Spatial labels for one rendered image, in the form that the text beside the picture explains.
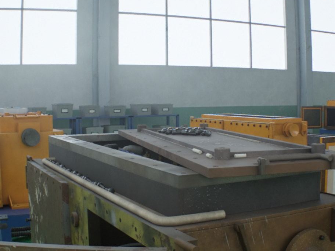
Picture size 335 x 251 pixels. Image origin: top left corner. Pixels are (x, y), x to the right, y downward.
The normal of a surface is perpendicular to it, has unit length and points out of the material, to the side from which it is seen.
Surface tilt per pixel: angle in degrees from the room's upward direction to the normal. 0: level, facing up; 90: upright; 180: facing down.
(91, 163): 90
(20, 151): 90
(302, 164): 90
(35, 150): 90
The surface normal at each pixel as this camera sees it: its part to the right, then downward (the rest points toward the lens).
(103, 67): 0.46, 0.05
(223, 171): 0.24, 0.06
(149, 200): -0.90, 0.04
